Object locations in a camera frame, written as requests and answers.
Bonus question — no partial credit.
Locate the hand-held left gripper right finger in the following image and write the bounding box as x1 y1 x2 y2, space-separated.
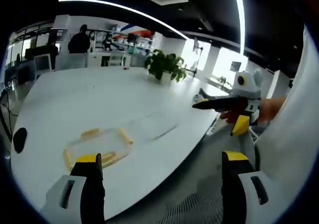
221 151 282 224

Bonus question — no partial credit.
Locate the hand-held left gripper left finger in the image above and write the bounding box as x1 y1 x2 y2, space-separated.
39 153 105 224

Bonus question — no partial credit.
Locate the clear box with yellow buckles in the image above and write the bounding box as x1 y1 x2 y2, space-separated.
62 126 135 171

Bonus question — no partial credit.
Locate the person's right hand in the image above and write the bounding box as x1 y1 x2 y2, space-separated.
258 97 287 125

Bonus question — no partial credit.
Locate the person's white shirt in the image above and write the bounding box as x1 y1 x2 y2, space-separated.
254 24 319 185

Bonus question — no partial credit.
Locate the potted green plant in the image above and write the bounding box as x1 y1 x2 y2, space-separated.
145 49 187 85

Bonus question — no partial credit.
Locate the ceiling light strip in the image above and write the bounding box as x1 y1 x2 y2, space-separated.
58 0 189 41
231 0 247 57

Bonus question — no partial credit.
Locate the black oval table grommet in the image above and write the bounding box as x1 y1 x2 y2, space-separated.
13 127 28 154

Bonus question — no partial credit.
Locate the white storage shelf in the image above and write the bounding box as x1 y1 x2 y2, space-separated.
111 29 155 60

